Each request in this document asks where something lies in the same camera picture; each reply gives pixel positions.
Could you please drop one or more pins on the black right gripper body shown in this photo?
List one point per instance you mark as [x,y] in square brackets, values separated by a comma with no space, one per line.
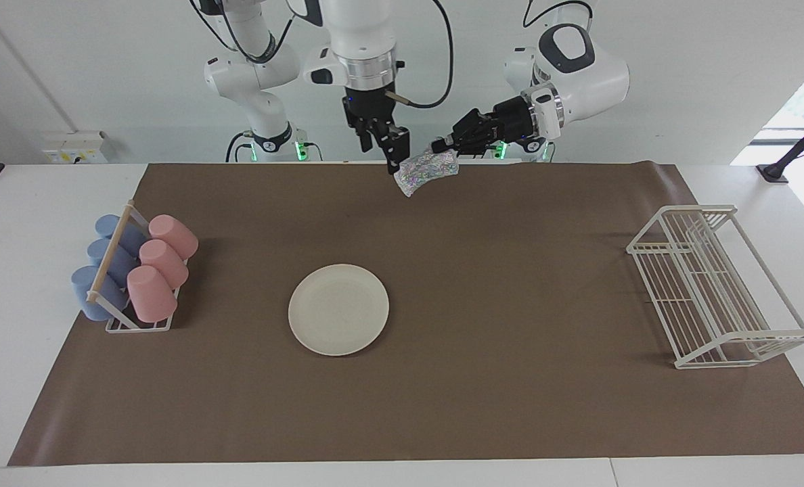
[368,108]

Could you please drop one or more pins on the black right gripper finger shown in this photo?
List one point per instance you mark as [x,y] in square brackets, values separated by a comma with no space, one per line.
[397,147]
[367,141]

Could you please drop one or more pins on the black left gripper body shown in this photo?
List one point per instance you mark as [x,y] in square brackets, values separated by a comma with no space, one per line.
[497,125]

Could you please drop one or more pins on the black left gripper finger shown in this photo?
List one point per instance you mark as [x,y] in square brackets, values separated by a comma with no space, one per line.
[442,145]

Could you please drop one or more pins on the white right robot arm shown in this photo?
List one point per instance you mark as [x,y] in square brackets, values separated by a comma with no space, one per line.
[361,34]

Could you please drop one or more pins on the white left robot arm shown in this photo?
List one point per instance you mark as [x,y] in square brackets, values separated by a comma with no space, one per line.
[591,74]

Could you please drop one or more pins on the cream round plate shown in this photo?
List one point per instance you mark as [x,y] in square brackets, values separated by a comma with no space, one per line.
[338,310]

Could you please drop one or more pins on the pink plastic cup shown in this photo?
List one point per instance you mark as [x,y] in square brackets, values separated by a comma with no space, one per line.
[164,264]
[173,235]
[150,294]

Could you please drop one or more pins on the blue plastic cup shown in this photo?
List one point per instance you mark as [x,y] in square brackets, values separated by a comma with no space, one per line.
[131,237]
[87,297]
[118,264]

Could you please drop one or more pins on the brown table mat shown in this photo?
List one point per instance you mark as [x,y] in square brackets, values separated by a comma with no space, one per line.
[442,406]

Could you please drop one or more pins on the cup rack with wooden rod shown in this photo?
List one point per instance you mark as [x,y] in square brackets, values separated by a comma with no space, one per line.
[111,260]

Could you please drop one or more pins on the white wall socket box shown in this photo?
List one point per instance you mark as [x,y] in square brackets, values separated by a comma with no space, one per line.
[74,145]

